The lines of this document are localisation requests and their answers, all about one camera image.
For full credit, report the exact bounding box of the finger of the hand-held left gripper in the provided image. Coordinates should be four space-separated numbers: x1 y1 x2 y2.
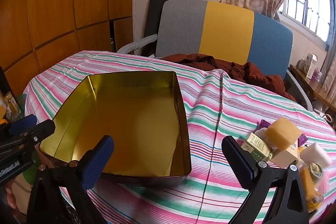
0 119 56 170
0 114 38 141

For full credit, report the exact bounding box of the beige cardboard box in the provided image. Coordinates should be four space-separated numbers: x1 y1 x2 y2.
270 144 300 168

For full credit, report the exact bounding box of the grey yellow blue chair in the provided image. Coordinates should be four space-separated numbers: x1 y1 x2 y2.
117 0 313 111

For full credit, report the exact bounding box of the white carton box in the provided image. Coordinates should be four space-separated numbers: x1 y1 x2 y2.
305 53 318 79

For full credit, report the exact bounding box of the brown jacket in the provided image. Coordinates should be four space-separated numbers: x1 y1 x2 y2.
160 53 297 102

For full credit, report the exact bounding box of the white rolled cloth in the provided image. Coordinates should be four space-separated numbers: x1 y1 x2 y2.
253 127 268 140

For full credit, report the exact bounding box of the gold metal tin box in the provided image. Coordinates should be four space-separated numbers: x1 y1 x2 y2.
39 71 192 188

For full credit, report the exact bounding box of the wooden wardrobe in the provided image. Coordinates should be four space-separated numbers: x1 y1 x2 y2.
0 0 134 98

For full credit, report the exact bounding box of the white foam block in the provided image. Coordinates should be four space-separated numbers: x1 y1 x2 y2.
299 143 331 168

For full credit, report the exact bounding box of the striped pink green tablecloth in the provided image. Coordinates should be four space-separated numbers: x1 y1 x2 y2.
23 50 336 224

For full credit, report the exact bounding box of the yellow sponge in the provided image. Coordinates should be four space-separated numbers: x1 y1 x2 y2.
266 117 302 153

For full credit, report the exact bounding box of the green plastic container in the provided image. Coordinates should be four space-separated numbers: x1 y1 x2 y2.
22 154 40 185

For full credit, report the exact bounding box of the person's left hand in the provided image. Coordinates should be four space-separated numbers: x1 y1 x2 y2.
5 185 17 210

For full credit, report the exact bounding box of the cream green printed box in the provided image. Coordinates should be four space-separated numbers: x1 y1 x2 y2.
241 132 273 161

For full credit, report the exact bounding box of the clear glass bottle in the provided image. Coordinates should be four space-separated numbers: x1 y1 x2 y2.
3 91 21 119

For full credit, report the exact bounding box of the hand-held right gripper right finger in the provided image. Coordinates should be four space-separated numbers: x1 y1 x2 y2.
221 135 311 224

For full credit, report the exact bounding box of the wooden side desk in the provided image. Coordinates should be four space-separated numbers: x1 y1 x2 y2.
290 64 336 111

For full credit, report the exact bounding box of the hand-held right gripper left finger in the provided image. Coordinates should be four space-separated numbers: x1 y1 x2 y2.
28 135 114 224

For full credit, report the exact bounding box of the black rolled mat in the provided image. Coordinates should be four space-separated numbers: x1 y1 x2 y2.
143 0 170 56

